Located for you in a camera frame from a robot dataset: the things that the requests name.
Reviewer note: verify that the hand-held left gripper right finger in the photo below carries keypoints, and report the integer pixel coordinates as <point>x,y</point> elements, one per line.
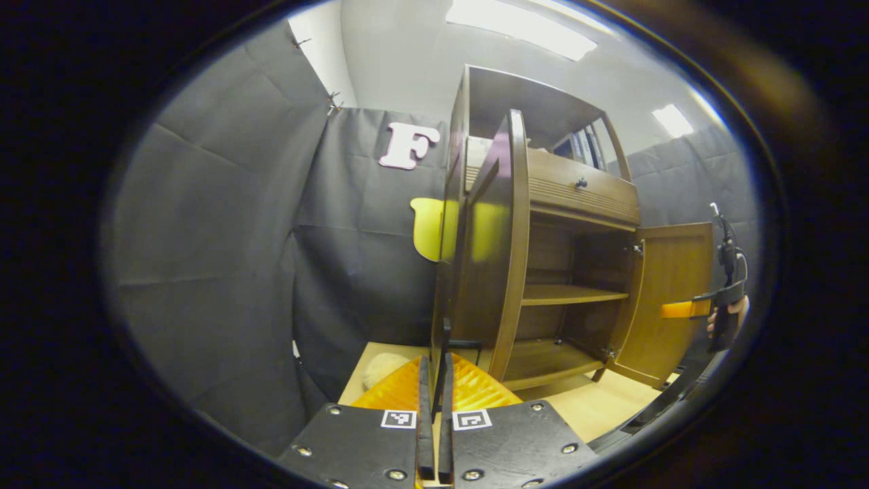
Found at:
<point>445,448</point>

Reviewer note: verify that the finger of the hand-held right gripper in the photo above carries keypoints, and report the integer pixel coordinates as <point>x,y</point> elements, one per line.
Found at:
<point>679,310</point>

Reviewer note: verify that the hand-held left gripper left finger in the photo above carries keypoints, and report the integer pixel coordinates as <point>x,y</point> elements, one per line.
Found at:
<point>425,441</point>

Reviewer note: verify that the wooden cabinet door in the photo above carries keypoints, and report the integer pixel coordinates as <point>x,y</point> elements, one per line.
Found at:
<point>672,285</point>
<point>499,272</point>

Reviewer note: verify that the brown wooden shoe cabinet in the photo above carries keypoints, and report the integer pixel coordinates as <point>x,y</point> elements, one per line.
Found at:
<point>570,294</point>

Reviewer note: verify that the metal door hinge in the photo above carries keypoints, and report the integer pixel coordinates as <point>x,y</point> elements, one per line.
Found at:
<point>609,353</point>
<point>637,248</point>

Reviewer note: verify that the ribbed wooden cabinet drawer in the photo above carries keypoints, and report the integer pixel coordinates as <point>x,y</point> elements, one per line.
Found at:
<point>584,200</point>

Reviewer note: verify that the cream round soft object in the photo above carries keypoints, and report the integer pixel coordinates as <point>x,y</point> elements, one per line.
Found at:
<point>381,369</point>

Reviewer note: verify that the dark grey book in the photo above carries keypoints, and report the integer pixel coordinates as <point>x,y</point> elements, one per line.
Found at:
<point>596,147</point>

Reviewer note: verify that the small ceiling light panel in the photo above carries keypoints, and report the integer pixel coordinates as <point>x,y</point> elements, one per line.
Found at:
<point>672,121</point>

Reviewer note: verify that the pale grey book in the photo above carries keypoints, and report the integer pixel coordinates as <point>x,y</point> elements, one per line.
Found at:
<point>582,147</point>

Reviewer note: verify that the blue book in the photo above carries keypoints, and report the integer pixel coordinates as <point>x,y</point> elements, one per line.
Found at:
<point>567,146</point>

